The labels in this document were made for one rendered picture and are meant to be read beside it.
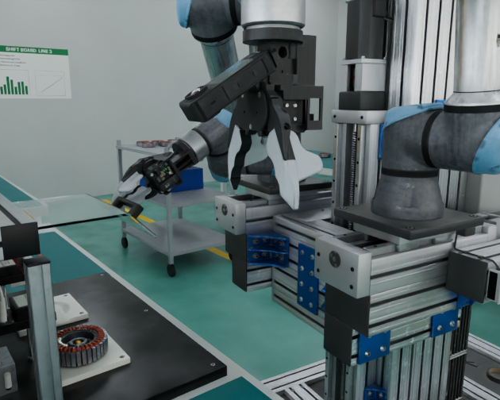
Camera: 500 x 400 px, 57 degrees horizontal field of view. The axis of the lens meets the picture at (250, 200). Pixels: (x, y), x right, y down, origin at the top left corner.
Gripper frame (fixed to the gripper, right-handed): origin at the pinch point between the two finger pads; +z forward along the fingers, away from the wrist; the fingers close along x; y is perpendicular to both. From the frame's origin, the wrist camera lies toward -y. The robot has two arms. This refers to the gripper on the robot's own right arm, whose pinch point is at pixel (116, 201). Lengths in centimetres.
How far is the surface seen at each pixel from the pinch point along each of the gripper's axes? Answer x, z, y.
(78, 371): 14.8, 27.9, 20.0
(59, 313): 5.8, 23.9, 14.2
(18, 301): -1.0, 27.6, 14.0
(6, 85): 4, -83, -519
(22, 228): -18.3, 19.9, 35.6
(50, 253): 26, 15, -65
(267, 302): 161, -68, -113
